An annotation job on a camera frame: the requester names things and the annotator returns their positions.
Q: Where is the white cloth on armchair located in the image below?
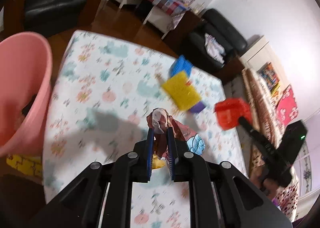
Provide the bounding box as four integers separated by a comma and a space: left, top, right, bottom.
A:
204, 33, 226, 64

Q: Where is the bed with floral quilt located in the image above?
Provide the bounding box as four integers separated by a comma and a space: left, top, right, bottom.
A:
225, 69, 299, 221

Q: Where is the red plastic bag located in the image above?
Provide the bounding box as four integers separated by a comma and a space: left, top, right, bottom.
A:
214, 98, 253, 130

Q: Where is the floral bear tablecloth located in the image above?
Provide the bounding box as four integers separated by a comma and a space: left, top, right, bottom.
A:
42, 29, 249, 228

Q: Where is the black leather armchair right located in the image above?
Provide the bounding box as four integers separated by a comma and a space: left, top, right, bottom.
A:
163, 8, 249, 83

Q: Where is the colourful striped pillow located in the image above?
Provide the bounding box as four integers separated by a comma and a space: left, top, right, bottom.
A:
259, 62, 280, 94

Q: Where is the person's right hand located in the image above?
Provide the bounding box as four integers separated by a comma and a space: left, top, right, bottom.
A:
249, 166, 279, 200

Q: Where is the yellow cardboard box on floor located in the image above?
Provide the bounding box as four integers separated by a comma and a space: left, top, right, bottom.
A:
6, 154, 43, 178

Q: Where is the white wooden headboard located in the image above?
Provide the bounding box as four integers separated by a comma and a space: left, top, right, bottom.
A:
240, 36, 290, 87

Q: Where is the purple foam piece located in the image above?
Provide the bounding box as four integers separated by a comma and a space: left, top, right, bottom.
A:
189, 101, 206, 113

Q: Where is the colourful patterned wrapper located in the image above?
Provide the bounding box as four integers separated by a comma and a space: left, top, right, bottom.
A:
146, 108, 206, 169

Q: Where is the pink floral pillow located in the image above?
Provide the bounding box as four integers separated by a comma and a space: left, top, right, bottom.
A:
276, 85, 298, 126

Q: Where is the pink plastic trash bin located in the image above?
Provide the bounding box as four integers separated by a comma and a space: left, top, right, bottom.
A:
1, 32, 53, 156

